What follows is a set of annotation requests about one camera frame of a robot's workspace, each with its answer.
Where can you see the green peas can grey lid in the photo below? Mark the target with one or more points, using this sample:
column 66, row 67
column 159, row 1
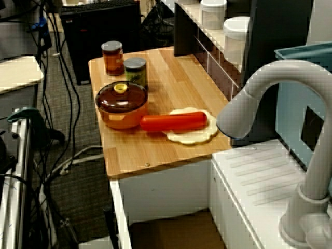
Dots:
column 136, row 75

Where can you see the brown transparent lid yellow knob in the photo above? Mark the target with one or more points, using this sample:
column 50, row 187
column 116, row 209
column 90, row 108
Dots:
column 129, row 99

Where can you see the small white lidded jar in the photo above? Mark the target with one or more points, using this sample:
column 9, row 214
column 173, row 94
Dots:
column 212, row 15

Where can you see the red toy sausage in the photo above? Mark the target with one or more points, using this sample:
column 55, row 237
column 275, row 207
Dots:
column 173, row 122

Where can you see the grey toy faucet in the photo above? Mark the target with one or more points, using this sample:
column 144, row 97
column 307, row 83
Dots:
column 272, row 71

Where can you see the cream desk board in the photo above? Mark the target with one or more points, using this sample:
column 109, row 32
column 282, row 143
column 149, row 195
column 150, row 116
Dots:
column 18, row 72

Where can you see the large white lidded jar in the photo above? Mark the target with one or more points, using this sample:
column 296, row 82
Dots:
column 234, row 39

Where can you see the white toy kitchen cabinet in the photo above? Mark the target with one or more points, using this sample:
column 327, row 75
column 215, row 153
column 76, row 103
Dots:
column 160, row 186

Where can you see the black computer tower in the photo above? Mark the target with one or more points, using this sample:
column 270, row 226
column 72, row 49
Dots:
column 98, row 26

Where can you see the cream shelf ledge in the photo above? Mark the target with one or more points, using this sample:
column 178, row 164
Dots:
column 193, row 13

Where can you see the teal plastic bin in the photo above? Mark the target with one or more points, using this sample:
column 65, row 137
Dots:
column 288, row 109

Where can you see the dark grey upright post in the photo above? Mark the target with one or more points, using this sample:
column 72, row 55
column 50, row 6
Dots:
column 275, row 26

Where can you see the orange toy pot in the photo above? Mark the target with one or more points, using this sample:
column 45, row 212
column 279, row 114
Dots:
column 122, row 120

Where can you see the cream flower-shaped plate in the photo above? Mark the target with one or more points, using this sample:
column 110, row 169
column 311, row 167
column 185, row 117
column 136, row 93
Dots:
column 192, row 137

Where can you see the orange beans can grey lid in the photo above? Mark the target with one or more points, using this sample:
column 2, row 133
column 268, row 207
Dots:
column 112, row 61

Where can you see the aluminium frame rail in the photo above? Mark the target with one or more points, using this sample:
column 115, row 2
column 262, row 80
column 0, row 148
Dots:
column 24, row 155

